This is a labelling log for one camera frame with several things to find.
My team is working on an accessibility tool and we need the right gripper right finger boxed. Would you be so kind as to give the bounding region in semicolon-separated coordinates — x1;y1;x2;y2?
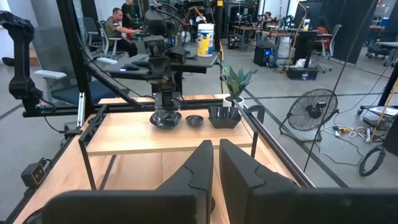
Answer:
219;138;398;224

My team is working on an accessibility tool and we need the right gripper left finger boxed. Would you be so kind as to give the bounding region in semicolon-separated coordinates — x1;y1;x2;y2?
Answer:
39;139;216;224

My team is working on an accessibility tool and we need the black leaf-shaped plate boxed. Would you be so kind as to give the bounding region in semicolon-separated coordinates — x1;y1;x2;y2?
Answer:
149;109;183;129

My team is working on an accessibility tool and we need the black teardrop plate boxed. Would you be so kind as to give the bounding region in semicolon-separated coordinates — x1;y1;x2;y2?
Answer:
185;114;205;128

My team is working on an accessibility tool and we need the black wavy square plate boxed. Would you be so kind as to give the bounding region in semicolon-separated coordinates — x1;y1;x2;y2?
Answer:
207;105;243;129

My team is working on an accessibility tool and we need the black computer mouse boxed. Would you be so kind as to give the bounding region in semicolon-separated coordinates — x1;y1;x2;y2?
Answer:
120;63;141;72

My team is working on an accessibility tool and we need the black side table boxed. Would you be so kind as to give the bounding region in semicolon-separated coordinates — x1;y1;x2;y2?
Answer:
104;52;220;96

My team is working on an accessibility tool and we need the white yellow wipes container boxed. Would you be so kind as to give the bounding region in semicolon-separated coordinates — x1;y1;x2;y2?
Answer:
197;23;216;58

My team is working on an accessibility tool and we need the person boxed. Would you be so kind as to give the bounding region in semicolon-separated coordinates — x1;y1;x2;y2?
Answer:
315;15;333;47
261;11;276;27
121;0;136;29
103;7;141;58

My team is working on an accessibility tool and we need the wooden sorting tray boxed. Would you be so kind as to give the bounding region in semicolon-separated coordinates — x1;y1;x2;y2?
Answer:
78;105;259;191

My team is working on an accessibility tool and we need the potted plant white pot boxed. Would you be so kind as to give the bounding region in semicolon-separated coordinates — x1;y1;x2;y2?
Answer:
221;64;259;110

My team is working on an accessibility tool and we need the black office chair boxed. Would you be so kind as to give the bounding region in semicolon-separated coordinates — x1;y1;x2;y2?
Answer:
83;16;106;54

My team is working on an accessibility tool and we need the black floor fan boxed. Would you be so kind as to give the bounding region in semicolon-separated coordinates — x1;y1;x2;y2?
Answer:
278;88;340;144

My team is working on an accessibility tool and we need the black computer tower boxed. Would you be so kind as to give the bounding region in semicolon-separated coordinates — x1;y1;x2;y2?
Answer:
252;45;278;68

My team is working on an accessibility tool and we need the gray office chair blue seat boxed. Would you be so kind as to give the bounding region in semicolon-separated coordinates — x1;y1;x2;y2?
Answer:
26;26;130;105

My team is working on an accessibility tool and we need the wooden work table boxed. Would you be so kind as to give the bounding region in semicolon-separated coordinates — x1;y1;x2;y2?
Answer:
231;24;295;52

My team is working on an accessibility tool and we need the black floor case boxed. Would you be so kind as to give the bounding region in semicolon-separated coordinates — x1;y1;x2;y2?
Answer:
286;67;320;82

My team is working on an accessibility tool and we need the low rolling platform cart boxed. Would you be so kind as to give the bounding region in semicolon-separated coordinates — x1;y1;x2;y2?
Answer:
356;104;398;126

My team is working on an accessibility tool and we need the light gray office chair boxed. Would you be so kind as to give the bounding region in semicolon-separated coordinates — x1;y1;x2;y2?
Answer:
312;24;343;75

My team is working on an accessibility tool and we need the tall black partition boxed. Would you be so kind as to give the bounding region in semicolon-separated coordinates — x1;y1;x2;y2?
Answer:
337;0;379;65

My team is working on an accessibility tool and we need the black aluminium station frame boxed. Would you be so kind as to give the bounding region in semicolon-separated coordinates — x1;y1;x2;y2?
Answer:
2;0;315;224

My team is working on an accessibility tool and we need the silver aluminium bracket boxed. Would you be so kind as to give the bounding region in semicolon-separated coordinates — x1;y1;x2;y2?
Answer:
76;91;86;127

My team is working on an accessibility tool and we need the white power strip with cords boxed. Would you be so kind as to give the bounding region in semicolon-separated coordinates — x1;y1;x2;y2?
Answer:
323;123;374;143

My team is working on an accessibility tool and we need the coiled black cable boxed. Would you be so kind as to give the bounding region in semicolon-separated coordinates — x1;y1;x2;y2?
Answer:
358;144;387;178

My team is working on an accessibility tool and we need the long black cable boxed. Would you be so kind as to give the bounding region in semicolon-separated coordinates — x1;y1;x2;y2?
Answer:
303;0;376;174

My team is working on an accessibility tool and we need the black pedestal desk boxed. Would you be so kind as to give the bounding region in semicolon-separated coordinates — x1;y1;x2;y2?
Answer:
293;29;333;68

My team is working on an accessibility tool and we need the black table-level camera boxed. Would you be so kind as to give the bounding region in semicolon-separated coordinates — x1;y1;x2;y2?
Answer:
20;157;52;189

